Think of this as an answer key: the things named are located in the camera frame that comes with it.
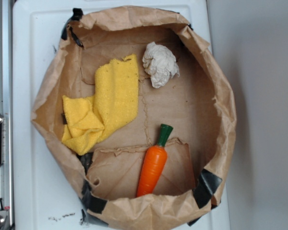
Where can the white plastic tray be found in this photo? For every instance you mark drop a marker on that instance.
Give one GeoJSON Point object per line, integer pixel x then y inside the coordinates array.
{"type": "Point", "coordinates": [43, 198]}

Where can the orange toy carrot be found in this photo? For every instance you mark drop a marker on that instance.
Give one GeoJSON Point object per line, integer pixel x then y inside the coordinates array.
{"type": "Point", "coordinates": [154, 163]}

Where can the brown paper bag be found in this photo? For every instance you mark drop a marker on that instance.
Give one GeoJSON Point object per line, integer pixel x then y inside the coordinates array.
{"type": "Point", "coordinates": [199, 105]}

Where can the white paper ball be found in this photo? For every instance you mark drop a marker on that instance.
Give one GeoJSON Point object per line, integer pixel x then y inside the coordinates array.
{"type": "Point", "coordinates": [160, 64]}

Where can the metal side rail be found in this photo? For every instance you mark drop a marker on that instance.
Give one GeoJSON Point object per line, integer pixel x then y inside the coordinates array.
{"type": "Point", "coordinates": [6, 169]}

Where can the yellow towel cloth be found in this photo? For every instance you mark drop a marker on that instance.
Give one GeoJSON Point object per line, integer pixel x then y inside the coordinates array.
{"type": "Point", "coordinates": [91, 120]}

